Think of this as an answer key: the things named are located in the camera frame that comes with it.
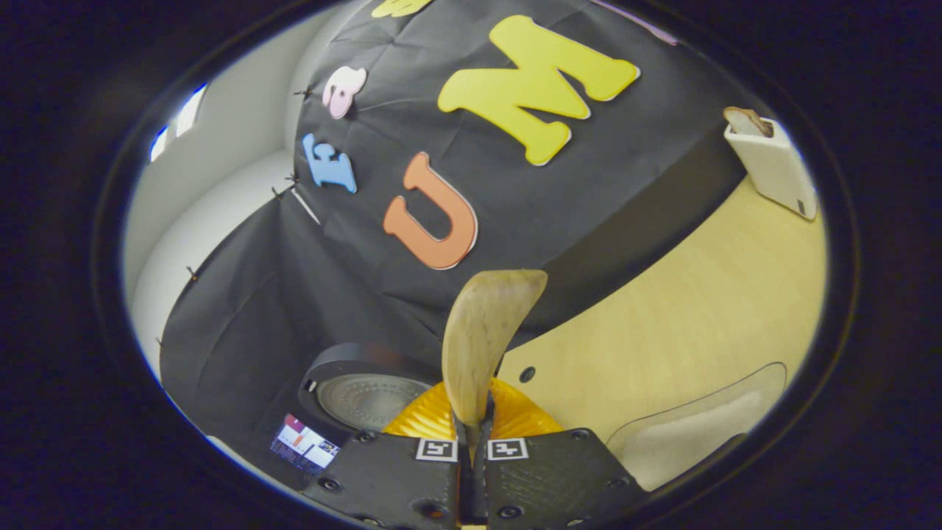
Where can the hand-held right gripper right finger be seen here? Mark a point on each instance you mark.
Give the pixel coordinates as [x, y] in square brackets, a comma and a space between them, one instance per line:
[480, 478]

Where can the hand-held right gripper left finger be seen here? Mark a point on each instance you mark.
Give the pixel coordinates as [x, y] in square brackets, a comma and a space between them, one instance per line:
[460, 478]

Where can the silver black rice cooker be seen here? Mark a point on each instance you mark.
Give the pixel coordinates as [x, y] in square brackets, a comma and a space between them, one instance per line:
[368, 397]

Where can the wooden spoon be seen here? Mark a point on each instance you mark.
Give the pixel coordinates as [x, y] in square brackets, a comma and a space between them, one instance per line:
[486, 331]

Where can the white rice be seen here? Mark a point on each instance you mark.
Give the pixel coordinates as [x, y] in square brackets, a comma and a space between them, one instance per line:
[692, 442]

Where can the computer monitor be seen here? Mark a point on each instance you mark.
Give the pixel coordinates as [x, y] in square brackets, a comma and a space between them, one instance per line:
[305, 445]

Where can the black backdrop cloth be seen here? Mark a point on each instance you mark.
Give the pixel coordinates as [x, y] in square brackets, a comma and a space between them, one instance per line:
[353, 294]

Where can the white toaster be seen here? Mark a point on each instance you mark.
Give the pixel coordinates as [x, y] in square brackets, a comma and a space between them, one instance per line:
[773, 162]

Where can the toasted bread slice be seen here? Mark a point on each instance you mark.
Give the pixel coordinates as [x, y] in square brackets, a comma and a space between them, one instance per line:
[747, 121]

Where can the ceiling light panel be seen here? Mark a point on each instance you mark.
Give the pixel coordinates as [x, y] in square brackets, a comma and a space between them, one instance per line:
[184, 118]

